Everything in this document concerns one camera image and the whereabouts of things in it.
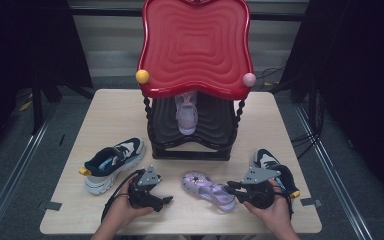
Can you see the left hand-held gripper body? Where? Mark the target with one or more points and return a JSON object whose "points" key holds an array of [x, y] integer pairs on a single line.
{"points": [[143, 195]]}

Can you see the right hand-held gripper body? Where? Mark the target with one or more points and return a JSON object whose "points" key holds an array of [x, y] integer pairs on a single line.
{"points": [[258, 195]]}

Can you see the purple sandal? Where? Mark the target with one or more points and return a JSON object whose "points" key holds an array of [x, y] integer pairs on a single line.
{"points": [[186, 116], [206, 190]]}

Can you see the navy and white sneaker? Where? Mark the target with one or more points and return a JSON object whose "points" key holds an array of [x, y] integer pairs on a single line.
{"points": [[113, 160], [263, 160]]}

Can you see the red and black shoe rack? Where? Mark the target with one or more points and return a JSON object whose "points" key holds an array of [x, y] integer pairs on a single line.
{"points": [[196, 50]]}

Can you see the person's left hand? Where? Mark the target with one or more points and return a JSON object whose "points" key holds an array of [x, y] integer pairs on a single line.
{"points": [[123, 208]]}

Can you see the person's right hand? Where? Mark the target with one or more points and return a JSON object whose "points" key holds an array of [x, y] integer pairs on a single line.
{"points": [[276, 213]]}

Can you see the grey tape strip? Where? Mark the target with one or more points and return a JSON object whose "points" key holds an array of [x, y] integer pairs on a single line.
{"points": [[310, 202], [53, 206]]}

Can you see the small black tape strip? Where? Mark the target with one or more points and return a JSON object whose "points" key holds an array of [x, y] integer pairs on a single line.
{"points": [[62, 140]]}

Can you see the pink ball knob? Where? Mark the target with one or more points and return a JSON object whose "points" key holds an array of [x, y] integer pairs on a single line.
{"points": [[249, 80]]}

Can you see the yellow ball knob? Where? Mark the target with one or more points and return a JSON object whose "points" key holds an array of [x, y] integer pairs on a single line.
{"points": [[142, 76]]}

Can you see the black metal stand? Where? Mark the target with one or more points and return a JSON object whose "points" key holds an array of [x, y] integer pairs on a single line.
{"points": [[37, 110]]}

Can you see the yellow floor scrap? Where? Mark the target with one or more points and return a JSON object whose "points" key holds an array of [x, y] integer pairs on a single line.
{"points": [[25, 106]]}

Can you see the black curtain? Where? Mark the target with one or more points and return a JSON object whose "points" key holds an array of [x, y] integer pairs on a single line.
{"points": [[20, 50], [356, 83]]}

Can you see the metal floor rail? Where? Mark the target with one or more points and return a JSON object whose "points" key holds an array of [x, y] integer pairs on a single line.
{"points": [[20, 163], [333, 173]]}

